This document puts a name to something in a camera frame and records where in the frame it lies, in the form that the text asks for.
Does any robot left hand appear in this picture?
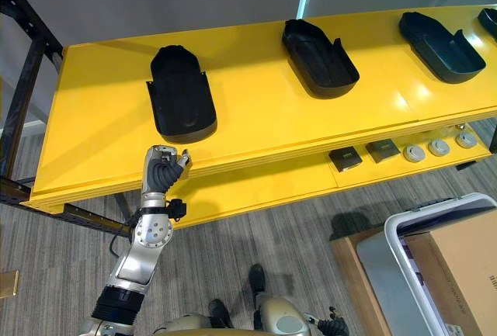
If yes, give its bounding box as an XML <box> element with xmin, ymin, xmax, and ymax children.
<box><xmin>141</xmin><ymin>144</ymin><xmax>193</xmax><ymax>196</ymax></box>

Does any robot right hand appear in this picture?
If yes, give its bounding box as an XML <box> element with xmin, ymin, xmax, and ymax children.
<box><xmin>304</xmin><ymin>305</ymin><xmax>350</xmax><ymax>336</ymax></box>

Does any black plastic housing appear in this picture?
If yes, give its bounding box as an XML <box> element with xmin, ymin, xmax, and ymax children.
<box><xmin>478</xmin><ymin>7</ymin><xmax>497</xmax><ymax>42</ymax></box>
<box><xmin>146</xmin><ymin>45</ymin><xmax>218</xmax><ymax>145</ymax></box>
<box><xmin>397</xmin><ymin>11</ymin><xmax>487</xmax><ymax>85</ymax></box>
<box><xmin>281</xmin><ymin>18</ymin><xmax>360</xmax><ymax>100</ymax></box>

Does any yellow shelf board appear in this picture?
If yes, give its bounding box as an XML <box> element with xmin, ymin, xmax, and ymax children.
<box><xmin>19</xmin><ymin>3</ymin><xmax>497</xmax><ymax>213</ymax></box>
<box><xmin>170</xmin><ymin>117</ymin><xmax>492</xmax><ymax>230</ymax></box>

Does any silver robot right leg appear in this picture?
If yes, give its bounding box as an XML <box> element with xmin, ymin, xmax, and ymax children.
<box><xmin>252</xmin><ymin>292</ymin><xmax>311</xmax><ymax>336</ymax></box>

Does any silver robot leg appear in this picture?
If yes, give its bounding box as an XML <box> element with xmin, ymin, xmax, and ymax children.
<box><xmin>153</xmin><ymin>312</ymin><xmax>221</xmax><ymax>336</ymax></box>
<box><xmin>252</xmin><ymin>292</ymin><xmax>311</xmax><ymax>336</ymax></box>

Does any wooden board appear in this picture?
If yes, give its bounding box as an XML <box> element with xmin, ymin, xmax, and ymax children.
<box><xmin>329</xmin><ymin>226</ymin><xmax>392</xmax><ymax>336</ymax></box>

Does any dark robot right foot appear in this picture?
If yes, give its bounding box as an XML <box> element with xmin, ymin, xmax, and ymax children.
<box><xmin>248</xmin><ymin>263</ymin><xmax>267</xmax><ymax>295</ymax></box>

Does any dark robot foot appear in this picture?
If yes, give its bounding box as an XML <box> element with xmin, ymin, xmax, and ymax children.
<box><xmin>248</xmin><ymin>263</ymin><xmax>267</xmax><ymax>295</ymax></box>
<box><xmin>208</xmin><ymin>298</ymin><xmax>235</xmax><ymax>330</ymax></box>

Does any white plastic bin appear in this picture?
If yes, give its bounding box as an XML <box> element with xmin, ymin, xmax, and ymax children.
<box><xmin>384</xmin><ymin>192</ymin><xmax>497</xmax><ymax>336</ymax></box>

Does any dark robot left foot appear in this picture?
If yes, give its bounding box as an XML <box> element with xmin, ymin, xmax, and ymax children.
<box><xmin>208</xmin><ymin>298</ymin><xmax>235</xmax><ymax>330</ymax></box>

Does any brown cardboard box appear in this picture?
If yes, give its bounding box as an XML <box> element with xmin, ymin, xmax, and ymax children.
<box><xmin>403</xmin><ymin>208</ymin><xmax>497</xmax><ymax>336</ymax></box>

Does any silver robot left leg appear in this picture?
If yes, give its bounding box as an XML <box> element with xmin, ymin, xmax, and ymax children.
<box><xmin>153</xmin><ymin>312</ymin><xmax>221</xmax><ymax>336</ymax></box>

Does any dark square box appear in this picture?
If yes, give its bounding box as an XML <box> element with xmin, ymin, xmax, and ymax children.
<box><xmin>365</xmin><ymin>139</ymin><xmax>401</xmax><ymax>164</ymax></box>
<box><xmin>328</xmin><ymin>148</ymin><xmax>364</xmax><ymax>173</ymax></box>

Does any round white part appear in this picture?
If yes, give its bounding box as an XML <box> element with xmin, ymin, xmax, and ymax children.
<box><xmin>454</xmin><ymin>132</ymin><xmax>477</xmax><ymax>150</ymax></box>
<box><xmin>401</xmin><ymin>144</ymin><xmax>425</xmax><ymax>164</ymax></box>
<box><xmin>427</xmin><ymin>138</ymin><xmax>452</xmax><ymax>158</ymax></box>

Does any brass floor socket plate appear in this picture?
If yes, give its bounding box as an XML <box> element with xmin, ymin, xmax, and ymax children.
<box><xmin>0</xmin><ymin>270</ymin><xmax>20</xmax><ymax>297</ymax></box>

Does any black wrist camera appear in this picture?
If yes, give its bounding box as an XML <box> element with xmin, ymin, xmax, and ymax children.
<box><xmin>167</xmin><ymin>198</ymin><xmax>188</xmax><ymax>221</ymax></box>

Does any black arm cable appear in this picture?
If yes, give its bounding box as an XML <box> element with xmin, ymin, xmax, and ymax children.
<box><xmin>109</xmin><ymin>207</ymin><xmax>143</xmax><ymax>262</ymax></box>

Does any black metal rack frame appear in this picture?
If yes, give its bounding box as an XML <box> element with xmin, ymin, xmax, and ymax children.
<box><xmin>0</xmin><ymin>0</ymin><xmax>135</xmax><ymax>238</ymax></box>

